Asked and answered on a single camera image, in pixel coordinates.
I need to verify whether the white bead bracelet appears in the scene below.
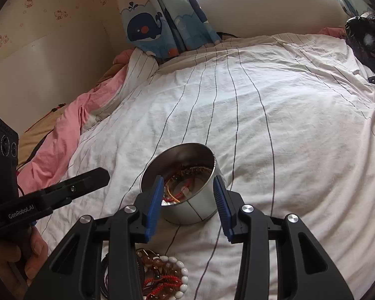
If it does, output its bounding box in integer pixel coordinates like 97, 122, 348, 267
150, 255, 190, 297

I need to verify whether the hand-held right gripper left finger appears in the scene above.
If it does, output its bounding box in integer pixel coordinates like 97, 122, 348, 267
23, 175, 165, 300

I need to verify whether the person's left hand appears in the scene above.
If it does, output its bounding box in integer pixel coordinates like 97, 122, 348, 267
0, 225, 49, 297

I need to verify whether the pink cloth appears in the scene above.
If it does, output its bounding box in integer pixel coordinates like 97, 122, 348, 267
318, 26, 347, 40

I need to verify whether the pink blanket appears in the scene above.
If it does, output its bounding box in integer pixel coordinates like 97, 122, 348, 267
17, 49, 136, 198

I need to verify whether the white striped duvet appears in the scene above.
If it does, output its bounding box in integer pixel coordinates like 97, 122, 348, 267
36, 33, 375, 300

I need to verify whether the amber bead bracelet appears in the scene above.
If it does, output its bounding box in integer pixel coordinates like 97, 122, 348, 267
136, 248, 182, 277

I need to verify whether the cream headboard panel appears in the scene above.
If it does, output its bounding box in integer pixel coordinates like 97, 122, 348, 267
0, 30, 129, 136

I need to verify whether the black bead bracelet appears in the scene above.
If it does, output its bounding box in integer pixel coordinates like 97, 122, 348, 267
100, 251, 114, 299

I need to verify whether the tan bed sheet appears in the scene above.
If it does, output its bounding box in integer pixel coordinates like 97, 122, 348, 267
17, 101, 70, 167

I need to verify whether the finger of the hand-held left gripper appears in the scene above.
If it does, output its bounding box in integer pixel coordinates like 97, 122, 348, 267
28, 168, 111, 208

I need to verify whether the round steel tin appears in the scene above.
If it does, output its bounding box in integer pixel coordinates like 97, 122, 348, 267
140, 143, 227, 226

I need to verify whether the red cord bracelet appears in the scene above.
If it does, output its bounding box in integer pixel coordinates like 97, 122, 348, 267
143, 274, 179, 299

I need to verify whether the red string bracelet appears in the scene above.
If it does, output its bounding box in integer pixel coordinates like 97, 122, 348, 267
164, 176, 197, 206

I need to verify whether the whale print curtain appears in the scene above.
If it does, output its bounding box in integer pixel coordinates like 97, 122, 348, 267
119, 0, 221, 59

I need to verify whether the black plastic bag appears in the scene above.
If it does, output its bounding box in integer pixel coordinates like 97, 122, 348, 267
344, 12, 375, 73

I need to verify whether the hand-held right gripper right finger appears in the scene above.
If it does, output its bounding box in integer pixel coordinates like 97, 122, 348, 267
212, 175, 354, 300

